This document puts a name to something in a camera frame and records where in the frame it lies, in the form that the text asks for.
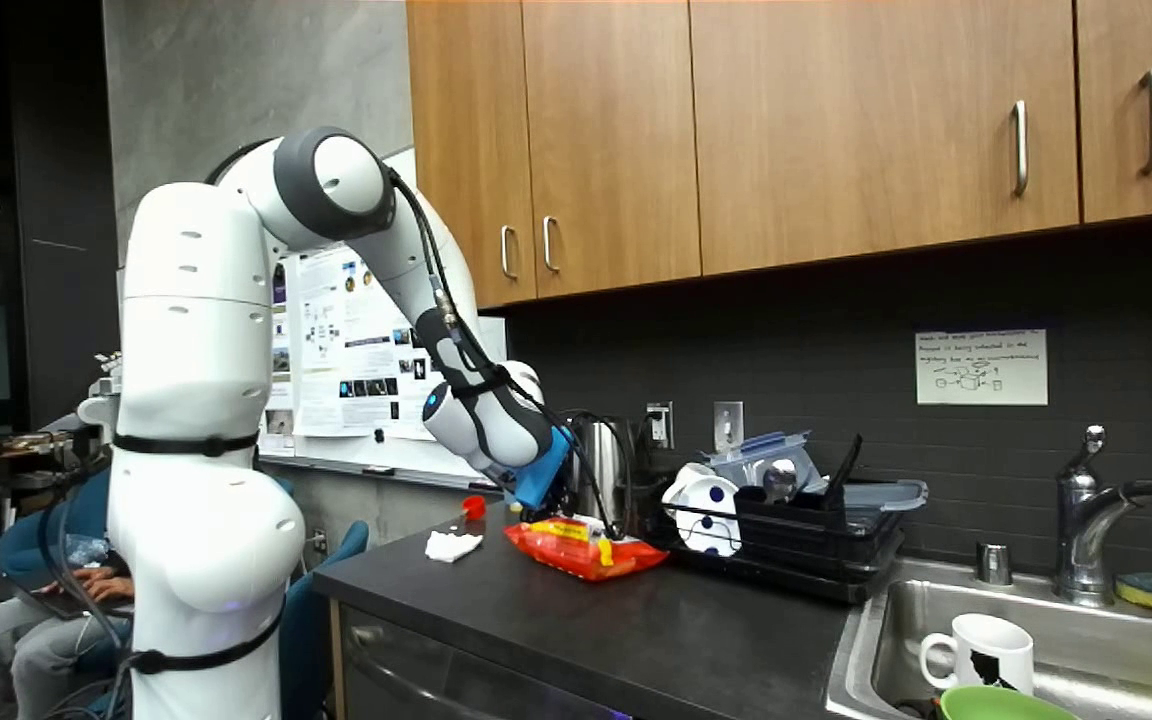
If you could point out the white wall outlet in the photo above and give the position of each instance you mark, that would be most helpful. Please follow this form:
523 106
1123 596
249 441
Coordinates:
728 422
662 425

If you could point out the wooden upper cabinet door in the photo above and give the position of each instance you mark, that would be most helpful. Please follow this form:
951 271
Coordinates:
870 123
1151 92
461 146
610 132

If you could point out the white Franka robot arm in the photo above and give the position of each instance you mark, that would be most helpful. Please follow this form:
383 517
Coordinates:
189 400

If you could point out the clear plastic container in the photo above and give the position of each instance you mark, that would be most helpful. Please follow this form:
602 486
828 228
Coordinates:
768 461

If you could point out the white research poster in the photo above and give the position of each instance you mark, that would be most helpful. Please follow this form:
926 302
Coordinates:
338 362

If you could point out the orange wet wipes packet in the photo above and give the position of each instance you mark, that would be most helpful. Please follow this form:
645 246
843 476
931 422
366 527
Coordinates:
589 550

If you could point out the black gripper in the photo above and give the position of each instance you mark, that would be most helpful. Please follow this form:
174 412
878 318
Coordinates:
575 486

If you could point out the small steel cup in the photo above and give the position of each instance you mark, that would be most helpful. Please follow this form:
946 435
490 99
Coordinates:
992 563

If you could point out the chrome sink faucet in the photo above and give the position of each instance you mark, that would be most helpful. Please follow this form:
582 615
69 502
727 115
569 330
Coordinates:
1081 521

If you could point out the black dish rack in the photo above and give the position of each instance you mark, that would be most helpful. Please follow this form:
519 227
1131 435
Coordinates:
802 534

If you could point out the white plastic kitchen gadget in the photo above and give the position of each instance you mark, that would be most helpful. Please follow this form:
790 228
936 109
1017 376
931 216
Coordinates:
702 513

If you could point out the white whiteboard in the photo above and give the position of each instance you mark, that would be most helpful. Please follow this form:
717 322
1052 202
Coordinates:
397 187

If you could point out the blue office chair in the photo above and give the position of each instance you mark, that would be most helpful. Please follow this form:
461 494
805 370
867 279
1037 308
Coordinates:
318 624

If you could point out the stainless steel thermos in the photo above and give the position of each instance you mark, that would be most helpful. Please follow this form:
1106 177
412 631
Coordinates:
610 461

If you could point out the crumpled white tissue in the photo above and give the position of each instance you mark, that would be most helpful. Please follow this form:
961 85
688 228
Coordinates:
455 546

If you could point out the stainless steel sink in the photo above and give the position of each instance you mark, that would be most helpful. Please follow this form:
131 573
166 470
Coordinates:
1111 654

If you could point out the white paper wall notice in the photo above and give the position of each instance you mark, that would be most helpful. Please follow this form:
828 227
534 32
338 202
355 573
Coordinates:
983 365

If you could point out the white mug with black print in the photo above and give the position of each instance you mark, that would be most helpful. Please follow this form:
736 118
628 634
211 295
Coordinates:
990 647

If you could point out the green bowl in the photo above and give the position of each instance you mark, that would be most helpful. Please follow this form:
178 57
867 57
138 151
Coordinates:
1000 704

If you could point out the seated person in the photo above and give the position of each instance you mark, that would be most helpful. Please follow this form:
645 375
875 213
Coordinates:
0 654

